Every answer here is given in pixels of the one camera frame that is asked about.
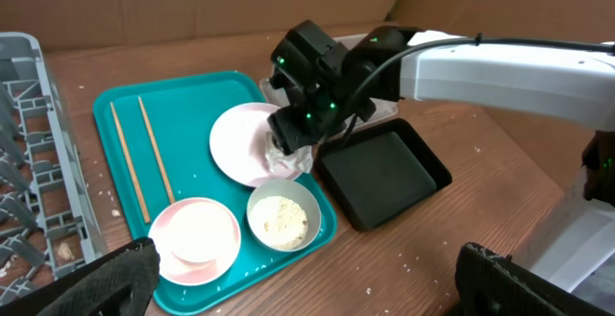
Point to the left wooden chopstick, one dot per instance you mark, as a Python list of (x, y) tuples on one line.
[(127, 156)]

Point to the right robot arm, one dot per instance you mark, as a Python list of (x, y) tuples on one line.
[(568, 80)]

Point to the grey bowl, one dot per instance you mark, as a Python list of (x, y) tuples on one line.
[(284, 216)]

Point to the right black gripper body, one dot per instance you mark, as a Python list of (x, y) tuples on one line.
[(314, 114)]

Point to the wooden chopstick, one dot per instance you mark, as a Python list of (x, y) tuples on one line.
[(156, 150), (127, 156)]

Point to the large white plate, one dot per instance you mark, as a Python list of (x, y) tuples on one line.
[(237, 144)]

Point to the right wooden chopstick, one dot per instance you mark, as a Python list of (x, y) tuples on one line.
[(156, 150)]

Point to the white cup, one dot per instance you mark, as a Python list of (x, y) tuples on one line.
[(201, 231)]

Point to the clear plastic bin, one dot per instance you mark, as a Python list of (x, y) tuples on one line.
[(384, 109)]

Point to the grey dishwasher rack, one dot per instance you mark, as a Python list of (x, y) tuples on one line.
[(48, 225)]

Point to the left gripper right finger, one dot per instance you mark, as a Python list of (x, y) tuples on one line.
[(489, 284)]

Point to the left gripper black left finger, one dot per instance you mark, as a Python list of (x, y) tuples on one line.
[(120, 283)]

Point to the black plastic tray bin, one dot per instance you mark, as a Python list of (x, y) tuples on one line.
[(378, 173)]

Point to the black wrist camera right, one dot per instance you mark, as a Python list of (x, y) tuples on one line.
[(305, 59)]

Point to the white tissue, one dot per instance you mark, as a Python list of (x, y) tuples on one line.
[(300, 161)]

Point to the teal plastic tray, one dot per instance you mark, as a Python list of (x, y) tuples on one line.
[(182, 113)]

